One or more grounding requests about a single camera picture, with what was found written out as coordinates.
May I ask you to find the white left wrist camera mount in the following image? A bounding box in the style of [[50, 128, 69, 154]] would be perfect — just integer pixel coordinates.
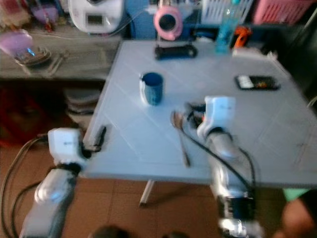
[[48, 127, 86, 167]]

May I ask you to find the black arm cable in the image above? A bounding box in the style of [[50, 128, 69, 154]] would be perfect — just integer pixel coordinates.
[[181, 118, 258, 199], [0, 137, 51, 238]]

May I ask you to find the pink round appliance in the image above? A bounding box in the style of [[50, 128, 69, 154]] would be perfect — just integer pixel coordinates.
[[153, 4, 184, 42]]

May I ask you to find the white tiled table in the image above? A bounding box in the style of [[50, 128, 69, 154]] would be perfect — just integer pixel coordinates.
[[81, 39, 317, 208]]

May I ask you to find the pale chopsticks pair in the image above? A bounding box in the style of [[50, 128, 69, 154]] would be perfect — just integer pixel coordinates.
[[48, 52, 68, 78]]

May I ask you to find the blue mug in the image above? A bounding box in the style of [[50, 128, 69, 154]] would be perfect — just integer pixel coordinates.
[[139, 72, 164, 107]]

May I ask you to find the black rectangular tray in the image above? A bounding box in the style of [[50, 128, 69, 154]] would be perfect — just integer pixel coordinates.
[[235, 74, 281, 92]]

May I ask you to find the red plastic crate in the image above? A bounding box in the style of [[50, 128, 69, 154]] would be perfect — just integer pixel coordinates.
[[0, 88, 31, 148]]

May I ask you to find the grey wooden bench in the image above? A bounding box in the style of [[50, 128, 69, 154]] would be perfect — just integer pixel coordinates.
[[0, 24, 120, 83]]

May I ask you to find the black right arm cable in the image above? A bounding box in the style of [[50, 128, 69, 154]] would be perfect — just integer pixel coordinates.
[[181, 118, 258, 199]]

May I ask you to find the purple plastic bowl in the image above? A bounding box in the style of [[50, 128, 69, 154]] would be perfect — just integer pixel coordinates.
[[0, 29, 35, 57]]

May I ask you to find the pink plastic basket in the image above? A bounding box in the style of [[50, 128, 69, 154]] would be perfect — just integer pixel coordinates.
[[251, 0, 316, 26]]

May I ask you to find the white kitchen appliance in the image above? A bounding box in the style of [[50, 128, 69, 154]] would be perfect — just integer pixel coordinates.
[[68, 0, 125, 35]]

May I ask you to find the black oblong case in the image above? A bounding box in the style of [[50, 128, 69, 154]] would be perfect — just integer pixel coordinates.
[[153, 43, 197, 61]]

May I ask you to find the orange tool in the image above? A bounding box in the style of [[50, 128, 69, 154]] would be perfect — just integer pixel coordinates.
[[233, 25, 254, 50]]

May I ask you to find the white plastic basket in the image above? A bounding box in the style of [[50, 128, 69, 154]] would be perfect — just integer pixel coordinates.
[[200, 0, 256, 25]]

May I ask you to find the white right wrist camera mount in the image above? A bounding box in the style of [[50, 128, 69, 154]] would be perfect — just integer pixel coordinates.
[[204, 95, 236, 131]]

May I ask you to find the metal spoon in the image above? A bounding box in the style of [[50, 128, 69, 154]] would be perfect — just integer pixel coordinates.
[[170, 111, 192, 169]]

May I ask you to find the blue plastic bottle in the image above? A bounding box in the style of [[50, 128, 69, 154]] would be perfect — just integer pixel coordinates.
[[215, 1, 242, 55]]

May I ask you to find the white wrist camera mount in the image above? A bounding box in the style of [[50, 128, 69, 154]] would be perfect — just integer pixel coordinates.
[[48, 127, 86, 167], [204, 95, 236, 131]]

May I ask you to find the stack of white plates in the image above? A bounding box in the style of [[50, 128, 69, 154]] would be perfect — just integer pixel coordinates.
[[61, 88, 103, 116]]

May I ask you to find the person in green shirt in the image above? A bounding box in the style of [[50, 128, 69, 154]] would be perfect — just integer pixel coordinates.
[[273, 187, 317, 238]]

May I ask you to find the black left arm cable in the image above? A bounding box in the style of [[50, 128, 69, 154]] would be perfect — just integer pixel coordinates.
[[0, 137, 51, 238]]

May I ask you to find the dish with leftovers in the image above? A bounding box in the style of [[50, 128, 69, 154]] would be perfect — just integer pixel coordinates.
[[13, 47, 53, 68]]

